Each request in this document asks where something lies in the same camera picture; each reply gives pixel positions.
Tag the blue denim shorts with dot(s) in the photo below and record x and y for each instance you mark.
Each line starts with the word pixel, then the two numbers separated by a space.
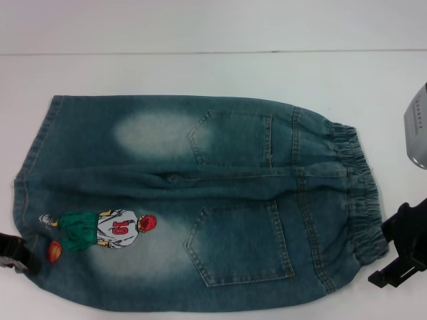
pixel 233 150

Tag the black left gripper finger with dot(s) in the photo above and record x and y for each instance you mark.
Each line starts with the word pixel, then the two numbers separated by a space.
pixel 23 265
pixel 11 245

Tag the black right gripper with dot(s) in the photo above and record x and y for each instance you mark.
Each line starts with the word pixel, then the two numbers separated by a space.
pixel 415 230

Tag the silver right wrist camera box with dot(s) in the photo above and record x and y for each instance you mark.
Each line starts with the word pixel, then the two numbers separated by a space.
pixel 417 133

